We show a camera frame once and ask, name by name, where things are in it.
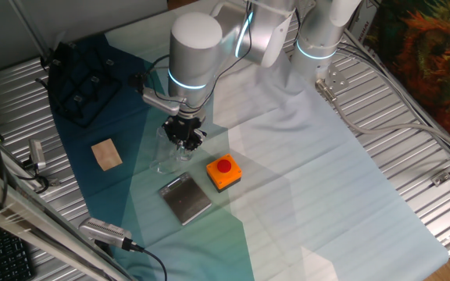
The silver ribbed depth camera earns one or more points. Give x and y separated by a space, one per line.
104 231

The small metal corner bracket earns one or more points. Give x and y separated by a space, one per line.
441 178

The grey corrugated robot conduit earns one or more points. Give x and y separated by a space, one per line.
385 129

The orange emergency stop button box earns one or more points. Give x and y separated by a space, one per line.
223 171

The wooden cube block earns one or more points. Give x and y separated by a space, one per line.
107 155

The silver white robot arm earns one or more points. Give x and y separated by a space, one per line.
193 58

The colourful orange green cloth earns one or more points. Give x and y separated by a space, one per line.
428 54

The silver digital kitchen scale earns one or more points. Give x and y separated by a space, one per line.
188 199

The white cardboard box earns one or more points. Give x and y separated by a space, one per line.
363 23

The grey clamp on rail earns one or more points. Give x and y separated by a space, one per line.
37 154

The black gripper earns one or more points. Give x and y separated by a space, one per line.
184 129

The black computer keyboard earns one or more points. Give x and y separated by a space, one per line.
0 253

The blue green white tablecloth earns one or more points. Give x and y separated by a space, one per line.
287 175

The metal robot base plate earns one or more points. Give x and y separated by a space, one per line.
336 76

